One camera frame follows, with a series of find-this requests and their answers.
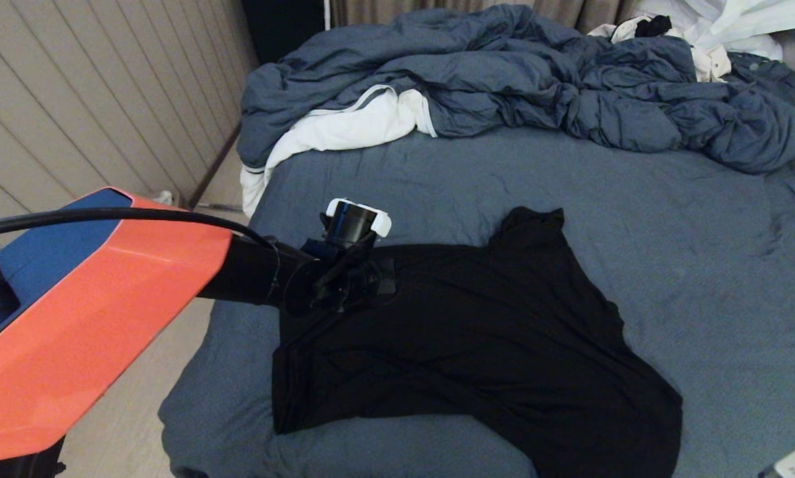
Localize black t-shirt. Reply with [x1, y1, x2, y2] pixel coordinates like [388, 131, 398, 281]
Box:
[271, 206, 683, 478]

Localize bed with blue sheet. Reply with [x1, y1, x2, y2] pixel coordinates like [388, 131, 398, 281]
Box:
[159, 126, 795, 478]

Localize white quilt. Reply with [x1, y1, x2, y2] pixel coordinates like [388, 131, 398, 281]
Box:
[240, 84, 438, 218]

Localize crumpled blue duvet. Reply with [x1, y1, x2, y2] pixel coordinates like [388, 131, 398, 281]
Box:
[238, 3, 795, 175]

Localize dark cabinet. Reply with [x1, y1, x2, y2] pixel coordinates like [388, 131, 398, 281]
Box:
[241, 0, 326, 65]

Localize beige curtain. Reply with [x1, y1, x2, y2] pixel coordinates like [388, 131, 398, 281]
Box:
[331, 0, 640, 34]

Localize small black garment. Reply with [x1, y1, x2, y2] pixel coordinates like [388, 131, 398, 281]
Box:
[636, 15, 675, 38]

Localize cream buttoned shirt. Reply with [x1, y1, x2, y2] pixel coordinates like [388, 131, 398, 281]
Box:
[691, 45, 733, 84]

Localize white crumpled garment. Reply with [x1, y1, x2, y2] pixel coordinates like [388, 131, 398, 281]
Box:
[590, 0, 795, 62]

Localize dark blue denim garment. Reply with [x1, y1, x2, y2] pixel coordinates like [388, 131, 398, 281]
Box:
[729, 52, 795, 133]

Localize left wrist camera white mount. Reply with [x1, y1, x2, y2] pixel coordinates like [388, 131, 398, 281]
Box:
[321, 198, 393, 250]

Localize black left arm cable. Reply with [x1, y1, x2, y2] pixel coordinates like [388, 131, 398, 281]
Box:
[0, 208, 278, 253]

